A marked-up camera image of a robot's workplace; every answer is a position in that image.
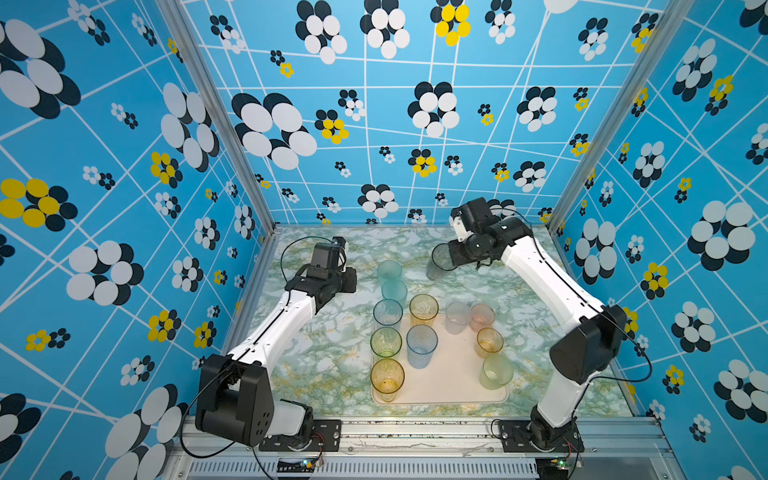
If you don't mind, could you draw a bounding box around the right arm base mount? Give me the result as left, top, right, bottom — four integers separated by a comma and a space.
492, 419, 585, 455

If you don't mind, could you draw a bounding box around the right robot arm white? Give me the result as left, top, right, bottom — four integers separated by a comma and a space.
448, 197, 627, 450

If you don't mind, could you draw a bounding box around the teal dimpled tall cup front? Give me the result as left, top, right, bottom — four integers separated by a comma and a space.
381, 279, 408, 308

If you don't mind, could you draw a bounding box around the short green cup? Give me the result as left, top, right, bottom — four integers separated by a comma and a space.
479, 354, 514, 390

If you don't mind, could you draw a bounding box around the grey tall glass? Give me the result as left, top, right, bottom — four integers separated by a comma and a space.
426, 243, 455, 281

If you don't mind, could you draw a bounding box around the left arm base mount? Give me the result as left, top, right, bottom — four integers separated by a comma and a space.
259, 419, 343, 453

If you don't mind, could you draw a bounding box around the short pink dimpled cup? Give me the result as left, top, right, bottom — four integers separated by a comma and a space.
470, 303, 496, 332

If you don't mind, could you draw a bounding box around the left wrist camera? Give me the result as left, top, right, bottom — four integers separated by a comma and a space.
332, 236, 347, 270

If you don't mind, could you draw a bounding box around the pink rectangular tray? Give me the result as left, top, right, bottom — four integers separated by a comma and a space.
370, 315, 508, 406

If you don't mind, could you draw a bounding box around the short clear dimpled cup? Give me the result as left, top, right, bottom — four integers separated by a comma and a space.
444, 302, 471, 335

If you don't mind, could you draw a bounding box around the aluminium corner post right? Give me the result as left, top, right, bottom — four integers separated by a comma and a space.
547, 0, 695, 233

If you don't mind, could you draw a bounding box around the yellow tall glass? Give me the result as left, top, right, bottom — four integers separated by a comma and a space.
409, 294, 440, 326
370, 358, 405, 403

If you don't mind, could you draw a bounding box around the yellow tall glass front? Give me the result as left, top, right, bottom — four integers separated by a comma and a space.
370, 358, 405, 403

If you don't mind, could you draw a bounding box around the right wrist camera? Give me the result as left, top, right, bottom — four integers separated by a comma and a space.
451, 216, 470, 242

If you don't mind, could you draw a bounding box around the blue tall dimpled cup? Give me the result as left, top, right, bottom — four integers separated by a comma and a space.
406, 324, 439, 369

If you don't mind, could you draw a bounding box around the blue clear tall glass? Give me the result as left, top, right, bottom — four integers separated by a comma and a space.
373, 299, 403, 328

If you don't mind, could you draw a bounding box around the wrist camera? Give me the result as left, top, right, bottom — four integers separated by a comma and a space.
451, 216, 470, 242
332, 236, 347, 270

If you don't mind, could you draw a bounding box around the green tall glass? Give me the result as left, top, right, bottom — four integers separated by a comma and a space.
369, 327, 403, 363

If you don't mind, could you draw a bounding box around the short yellow cup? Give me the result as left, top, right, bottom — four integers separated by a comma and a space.
475, 328, 504, 358

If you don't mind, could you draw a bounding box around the aluminium corner post left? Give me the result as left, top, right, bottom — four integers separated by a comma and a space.
157, 0, 275, 237

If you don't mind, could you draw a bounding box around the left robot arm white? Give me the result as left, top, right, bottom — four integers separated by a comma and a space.
195, 236, 357, 449

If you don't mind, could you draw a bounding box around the teal dimpled tall cup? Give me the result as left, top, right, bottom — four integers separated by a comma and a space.
381, 279, 408, 308
376, 260, 402, 285

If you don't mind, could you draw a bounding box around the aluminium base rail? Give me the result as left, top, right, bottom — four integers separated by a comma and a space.
162, 417, 685, 479

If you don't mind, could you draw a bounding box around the aluminium corner post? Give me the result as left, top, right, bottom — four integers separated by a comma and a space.
547, 0, 695, 233
157, 0, 275, 237

